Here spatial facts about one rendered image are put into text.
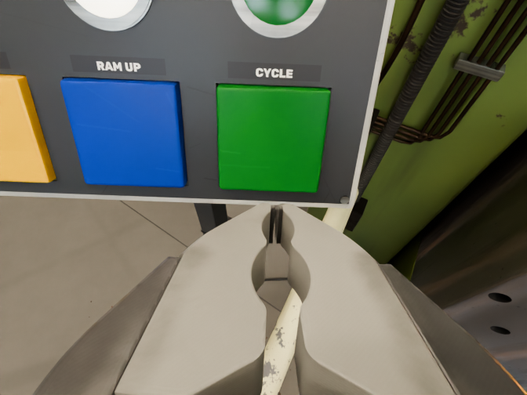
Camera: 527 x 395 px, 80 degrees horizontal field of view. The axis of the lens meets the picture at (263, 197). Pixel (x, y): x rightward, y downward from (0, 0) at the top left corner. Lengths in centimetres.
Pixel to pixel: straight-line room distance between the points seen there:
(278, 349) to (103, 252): 98
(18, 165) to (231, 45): 18
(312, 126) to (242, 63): 6
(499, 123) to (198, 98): 44
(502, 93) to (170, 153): 43
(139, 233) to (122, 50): 118
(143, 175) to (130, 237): 114
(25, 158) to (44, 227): 128
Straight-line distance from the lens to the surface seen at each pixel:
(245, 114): 22
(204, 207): 54
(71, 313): 136
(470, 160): 61
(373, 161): 61
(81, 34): 25
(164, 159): 24
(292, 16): 22
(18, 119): 27
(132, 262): 134
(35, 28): 26
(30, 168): 29
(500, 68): 50
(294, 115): 22
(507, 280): 49
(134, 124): 24
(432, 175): 64
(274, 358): 54
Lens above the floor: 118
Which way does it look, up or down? 58 degrees down
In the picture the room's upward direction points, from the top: 3 degrees clockwise
